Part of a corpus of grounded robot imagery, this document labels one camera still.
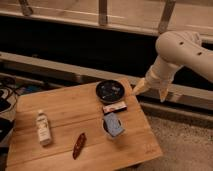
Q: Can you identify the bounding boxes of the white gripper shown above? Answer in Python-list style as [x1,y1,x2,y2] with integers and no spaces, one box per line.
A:
[132,56,182,102]

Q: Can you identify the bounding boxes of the small white plastic bottle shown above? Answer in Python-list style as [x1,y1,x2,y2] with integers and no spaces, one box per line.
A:
[36,110,52,146]

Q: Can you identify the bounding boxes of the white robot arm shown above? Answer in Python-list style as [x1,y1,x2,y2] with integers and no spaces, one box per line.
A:
[133,31,213,102]

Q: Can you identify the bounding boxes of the dark ceramic bowl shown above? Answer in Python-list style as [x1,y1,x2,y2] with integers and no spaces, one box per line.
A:
[96,80,125,103]

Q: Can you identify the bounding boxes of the red chili pepper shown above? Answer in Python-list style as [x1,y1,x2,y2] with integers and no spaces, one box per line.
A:
[72,133,87,159]

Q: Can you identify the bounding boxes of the wooden table board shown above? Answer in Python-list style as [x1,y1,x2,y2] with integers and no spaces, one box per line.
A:
[6,78,162,171]

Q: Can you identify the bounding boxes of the black cables at left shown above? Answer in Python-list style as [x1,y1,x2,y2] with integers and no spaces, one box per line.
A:
[0,77,21,114]

